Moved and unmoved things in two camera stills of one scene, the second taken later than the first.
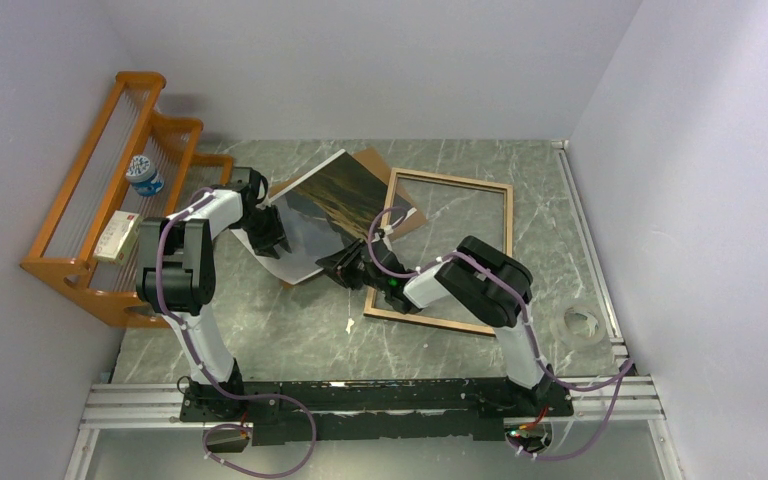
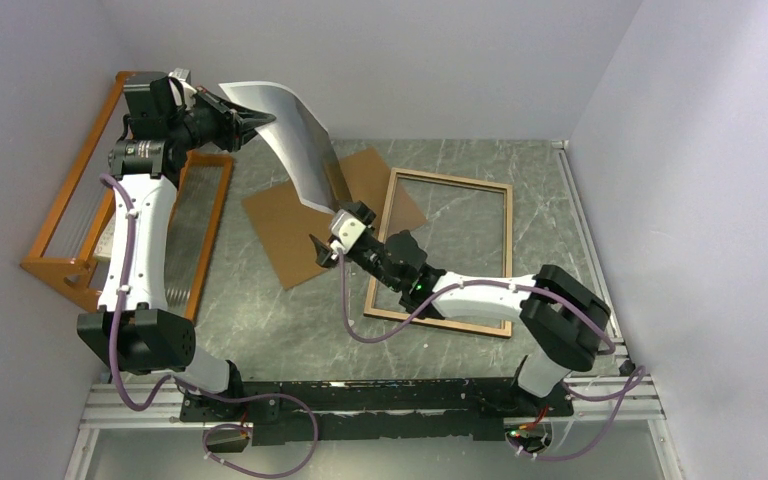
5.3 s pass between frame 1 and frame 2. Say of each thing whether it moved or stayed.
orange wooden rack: stayed
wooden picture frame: stayed
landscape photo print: moved
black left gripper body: moved
